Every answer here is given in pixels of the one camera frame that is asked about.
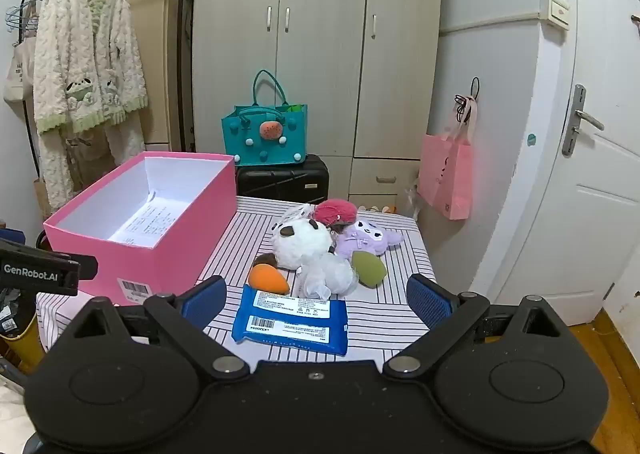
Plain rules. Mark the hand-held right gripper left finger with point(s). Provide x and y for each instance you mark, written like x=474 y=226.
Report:
x=205 y=301

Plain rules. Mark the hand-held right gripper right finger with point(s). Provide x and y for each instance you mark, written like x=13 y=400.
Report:
x=430 y=301

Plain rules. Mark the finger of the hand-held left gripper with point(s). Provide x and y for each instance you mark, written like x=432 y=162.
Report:
x=88 y=267

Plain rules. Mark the pink cardboard box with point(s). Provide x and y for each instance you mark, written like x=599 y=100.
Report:
x=165 y=264

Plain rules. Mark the orange makeup sponge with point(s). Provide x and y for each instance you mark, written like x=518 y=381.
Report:
x=267 y=279

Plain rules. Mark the green makeup sponge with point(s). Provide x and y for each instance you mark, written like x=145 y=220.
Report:
x=370 y=269

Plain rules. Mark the blue wet wipes packet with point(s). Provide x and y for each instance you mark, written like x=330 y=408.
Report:
x=290 y=329

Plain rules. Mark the purple plush toy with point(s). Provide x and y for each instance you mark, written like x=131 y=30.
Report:
x=365 y=239

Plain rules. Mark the white plush toy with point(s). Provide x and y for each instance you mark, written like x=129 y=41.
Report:
x=302 y=244

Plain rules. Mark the white tissue packet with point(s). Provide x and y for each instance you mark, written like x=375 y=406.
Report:
x=297 y=211

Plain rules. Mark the pink fluffy plush toy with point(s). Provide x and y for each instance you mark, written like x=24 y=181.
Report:
x=335 y=211

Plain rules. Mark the striped tablecloth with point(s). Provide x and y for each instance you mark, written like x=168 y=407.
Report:
x=380 y=304

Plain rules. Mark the white printed paper sheet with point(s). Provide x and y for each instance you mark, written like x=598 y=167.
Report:
x=145 y=224

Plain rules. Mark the yellow container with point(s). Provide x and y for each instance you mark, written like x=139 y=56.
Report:
x=25 y=344

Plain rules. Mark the clear plastic bag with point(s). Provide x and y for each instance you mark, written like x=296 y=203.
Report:
x=414 y=199

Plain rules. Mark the pink paper bag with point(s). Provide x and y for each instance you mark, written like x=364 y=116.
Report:
x=445 y=174

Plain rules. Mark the black suitcase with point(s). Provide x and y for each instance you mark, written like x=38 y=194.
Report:
x=285 y=179

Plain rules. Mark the teal felt handbag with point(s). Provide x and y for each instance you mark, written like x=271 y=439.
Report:
x=265 y=144

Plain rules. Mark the white door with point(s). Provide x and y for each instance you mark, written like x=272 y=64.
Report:
x=600 y=209

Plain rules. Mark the canvas tote bag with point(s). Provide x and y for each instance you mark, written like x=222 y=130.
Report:
x=17 y=74

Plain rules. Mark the cream fleece robe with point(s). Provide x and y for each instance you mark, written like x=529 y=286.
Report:
x=85 y=49

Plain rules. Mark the black clothes rack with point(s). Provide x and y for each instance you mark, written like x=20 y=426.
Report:
x=186 y=59

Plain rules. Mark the metal clothes hangers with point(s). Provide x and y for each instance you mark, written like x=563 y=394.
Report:
x=22 y=14

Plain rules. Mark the beige wardrobe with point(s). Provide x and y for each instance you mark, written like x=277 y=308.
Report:
x=325 y=59

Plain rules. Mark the beige wooden panel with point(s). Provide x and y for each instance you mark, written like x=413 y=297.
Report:
x=150 y=9

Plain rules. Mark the beige wall box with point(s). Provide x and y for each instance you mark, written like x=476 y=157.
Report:
x=554 y=10

